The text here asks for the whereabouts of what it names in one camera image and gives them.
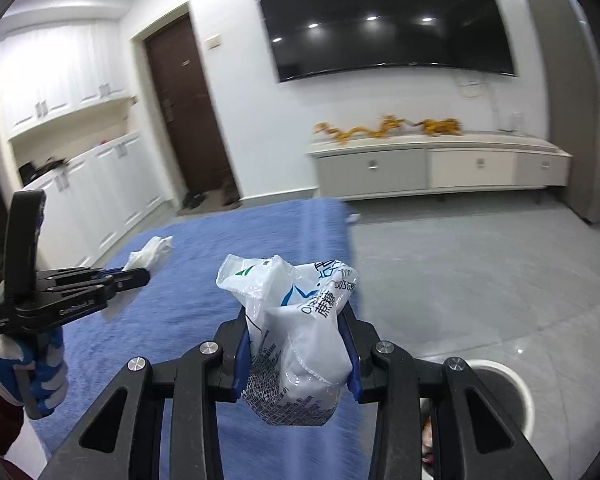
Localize black wall television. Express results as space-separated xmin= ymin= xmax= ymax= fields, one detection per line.
xmin=259 ymin=0 xmax=516 ymax=81

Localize white paper towel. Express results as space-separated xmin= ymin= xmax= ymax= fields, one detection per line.
xmin=97 ymin=235 xmax=176 ymax=323

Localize golden tiger ornament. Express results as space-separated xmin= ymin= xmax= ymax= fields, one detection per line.
xmin=414 ymin=118 xmax=463 ymax=136

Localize white wall cupboards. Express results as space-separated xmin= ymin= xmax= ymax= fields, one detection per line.
xmin=0 ymin=21 xmax=166 ymax=266

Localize golden dragon ornament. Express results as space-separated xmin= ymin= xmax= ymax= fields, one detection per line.
xmin=313 ymin=114 xmax=415 ymax=144

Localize left hand blue white glove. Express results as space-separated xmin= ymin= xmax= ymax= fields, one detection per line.
xmin=0 ymin=327 xmax=69 ymax=417

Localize dark brown door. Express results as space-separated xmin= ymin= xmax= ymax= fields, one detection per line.
xmin=144 ymin=14 xmax=239 ymax=209

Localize white TV cabinet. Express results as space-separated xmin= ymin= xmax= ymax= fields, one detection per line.
xmin=309 ymin=133 xmax=571 ymax=200

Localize white round trash bin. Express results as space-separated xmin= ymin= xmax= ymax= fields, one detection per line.
xmin=421 ymin=357 xmax=537 ymax=466

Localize grey refrigerator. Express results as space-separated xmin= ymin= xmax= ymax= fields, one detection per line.
xmin=527 ymin=0 xmax=600 ymax=223

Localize white printed plastic bag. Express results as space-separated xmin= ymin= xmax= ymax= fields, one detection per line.
xmin=216 ymin=255 xmax=358 ymax=426

